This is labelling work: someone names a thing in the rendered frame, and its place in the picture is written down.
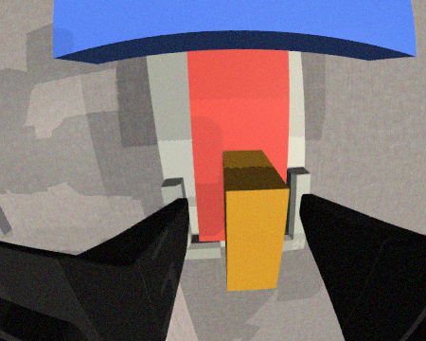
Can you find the yellow rectangular block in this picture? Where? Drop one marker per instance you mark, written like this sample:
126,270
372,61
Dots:
255,203

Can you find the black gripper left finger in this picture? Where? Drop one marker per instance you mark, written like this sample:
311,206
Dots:
120,290

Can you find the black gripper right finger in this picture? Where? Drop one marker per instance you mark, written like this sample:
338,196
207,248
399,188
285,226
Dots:
375,272

